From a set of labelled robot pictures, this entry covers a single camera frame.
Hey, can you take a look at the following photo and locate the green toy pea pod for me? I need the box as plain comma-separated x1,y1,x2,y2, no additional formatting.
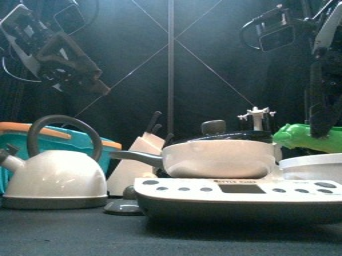
271,123,342,155

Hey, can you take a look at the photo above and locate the white toy faucet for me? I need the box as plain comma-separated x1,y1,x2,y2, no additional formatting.
236,106,277,133

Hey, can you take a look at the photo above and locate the white toy bowl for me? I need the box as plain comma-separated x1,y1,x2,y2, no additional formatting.
277,152,342,185

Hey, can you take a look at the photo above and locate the black pot lid grey knob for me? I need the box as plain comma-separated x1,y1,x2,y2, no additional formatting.
169,119,273,145

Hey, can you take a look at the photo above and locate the white toy knife block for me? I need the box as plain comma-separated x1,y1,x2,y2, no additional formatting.
105,131,166,198

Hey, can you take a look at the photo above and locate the white toy stove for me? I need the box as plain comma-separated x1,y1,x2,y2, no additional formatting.
132,176,342,225

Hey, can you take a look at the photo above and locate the small grey lid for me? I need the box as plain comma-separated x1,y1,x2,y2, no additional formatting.
102,184,145,216

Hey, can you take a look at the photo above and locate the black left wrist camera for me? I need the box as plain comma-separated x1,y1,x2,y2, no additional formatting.
52,1,89,35

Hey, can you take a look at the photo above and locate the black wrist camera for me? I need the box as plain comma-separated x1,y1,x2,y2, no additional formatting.
52,1,89,35
241,4,315,53

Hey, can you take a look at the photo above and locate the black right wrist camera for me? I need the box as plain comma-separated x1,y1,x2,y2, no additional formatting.
241,4,315,53

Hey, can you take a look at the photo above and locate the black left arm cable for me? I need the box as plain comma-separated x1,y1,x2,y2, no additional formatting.
0,54,44,84

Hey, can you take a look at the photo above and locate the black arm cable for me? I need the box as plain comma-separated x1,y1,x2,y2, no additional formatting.
0,54,44,84
239,18,264,52

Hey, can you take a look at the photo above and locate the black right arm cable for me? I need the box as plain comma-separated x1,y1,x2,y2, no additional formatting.
239,18,264,52

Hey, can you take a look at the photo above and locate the grey vertical frame pole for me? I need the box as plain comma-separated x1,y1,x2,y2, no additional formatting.
166,0,174,135

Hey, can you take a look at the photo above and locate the white toy kettle grey handle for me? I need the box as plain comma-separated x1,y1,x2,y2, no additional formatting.
0,114,109,211

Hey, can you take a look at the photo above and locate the white toy pot grey handle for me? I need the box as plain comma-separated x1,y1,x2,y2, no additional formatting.
109,138,280,180

